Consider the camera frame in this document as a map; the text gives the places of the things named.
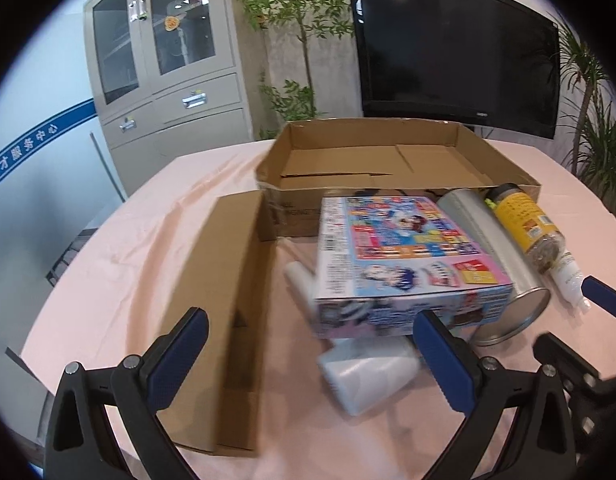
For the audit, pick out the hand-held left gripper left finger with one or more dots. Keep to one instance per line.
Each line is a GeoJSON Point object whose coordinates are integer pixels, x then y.
{"type": "Point", "coordinates": [180, 360]}

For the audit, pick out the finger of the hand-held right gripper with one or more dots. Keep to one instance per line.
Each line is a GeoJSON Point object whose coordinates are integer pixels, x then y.
{"type": "Point", "coordinates": [563, 355]}
{"type": "Point", "coordinates": [603, 296]}

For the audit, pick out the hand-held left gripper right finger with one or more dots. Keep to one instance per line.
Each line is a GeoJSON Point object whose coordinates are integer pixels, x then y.
{"type": "Point", "coordinates": [445, 360]}

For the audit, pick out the narrow brown cardboard box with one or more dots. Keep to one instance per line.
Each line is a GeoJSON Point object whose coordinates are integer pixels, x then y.
{"type": "Point", "coordinates": [213, 285]}

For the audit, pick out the yellow label clear jar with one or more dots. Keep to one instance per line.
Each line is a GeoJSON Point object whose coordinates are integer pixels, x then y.
{"type": "Point", "coordinates": [528, 225]}

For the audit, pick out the silver metal can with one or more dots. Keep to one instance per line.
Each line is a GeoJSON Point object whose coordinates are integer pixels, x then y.
{"type": "Point", "coordinates": [503, 270]}

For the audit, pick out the colourful printed cartoon box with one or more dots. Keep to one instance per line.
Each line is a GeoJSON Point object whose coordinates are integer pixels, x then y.
{"type": "Point", "coordinates": [398, 240]}

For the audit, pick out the large cardboard box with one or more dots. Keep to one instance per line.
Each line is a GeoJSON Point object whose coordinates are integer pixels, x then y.
{"type": "Point", "coordinates": [338, 160]}

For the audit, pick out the white squeeze tube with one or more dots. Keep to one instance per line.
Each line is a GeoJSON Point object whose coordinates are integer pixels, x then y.
{"type": "Point", "coordinates": [568, 280]}

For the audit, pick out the white hair dryer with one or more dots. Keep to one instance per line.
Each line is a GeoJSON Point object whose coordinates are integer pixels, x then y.
{"type": "Point", "coordinates": [368, 375]}

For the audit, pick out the pink tablecloth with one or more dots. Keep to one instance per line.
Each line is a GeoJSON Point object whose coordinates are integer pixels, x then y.
{"type": "Point", "coordinates": [138, 260]}

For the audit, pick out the spiky leaf potted plant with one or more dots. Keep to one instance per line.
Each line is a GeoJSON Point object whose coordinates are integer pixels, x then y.
{"type": "Point", "coordinates": [603, 150]}

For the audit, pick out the grey metal cabinet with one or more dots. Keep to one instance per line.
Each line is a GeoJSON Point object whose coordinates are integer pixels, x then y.
{"type": "Point", "coordinates": [198, 125]}

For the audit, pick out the glass partition with blue band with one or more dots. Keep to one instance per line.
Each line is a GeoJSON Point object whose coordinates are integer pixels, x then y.
{"type": "Point", "coordinates": [38, 135]}

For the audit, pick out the black flat screen television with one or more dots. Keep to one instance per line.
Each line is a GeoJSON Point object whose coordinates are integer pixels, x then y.
{"type": "Point", "coordinates": [453, 50]}

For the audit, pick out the leafy green potted tree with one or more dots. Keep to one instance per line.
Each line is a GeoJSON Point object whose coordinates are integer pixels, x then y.
{"type": "Point", "coordinates": [298, 10]}

